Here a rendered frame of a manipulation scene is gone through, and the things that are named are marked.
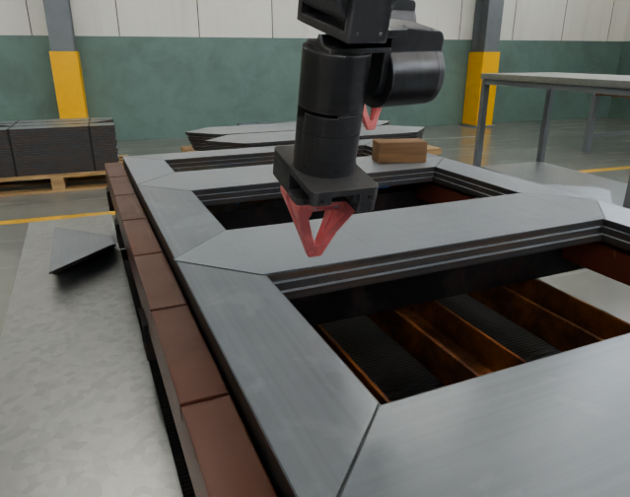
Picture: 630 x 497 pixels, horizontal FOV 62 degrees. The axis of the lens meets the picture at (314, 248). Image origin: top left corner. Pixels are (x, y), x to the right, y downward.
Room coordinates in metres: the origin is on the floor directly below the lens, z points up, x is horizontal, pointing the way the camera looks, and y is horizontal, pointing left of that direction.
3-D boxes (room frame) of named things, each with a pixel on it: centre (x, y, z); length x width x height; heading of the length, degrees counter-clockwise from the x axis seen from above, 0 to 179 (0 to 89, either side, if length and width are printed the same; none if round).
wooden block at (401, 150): (1.27, -0.20, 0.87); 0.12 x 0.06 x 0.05; 99
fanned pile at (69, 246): (1.07, 0.50, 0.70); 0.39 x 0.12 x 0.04; 24
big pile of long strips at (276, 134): (1.80, 0.02, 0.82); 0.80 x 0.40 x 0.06; 114
